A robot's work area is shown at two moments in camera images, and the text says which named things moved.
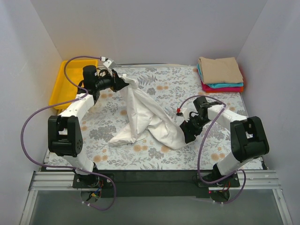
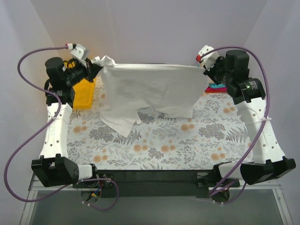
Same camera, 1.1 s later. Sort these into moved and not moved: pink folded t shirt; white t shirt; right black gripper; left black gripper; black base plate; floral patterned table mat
Moved: white t shirt; right black gripper; left black gripper
Not moved: floral patterned table mat; pink folded t shirt; black base plate
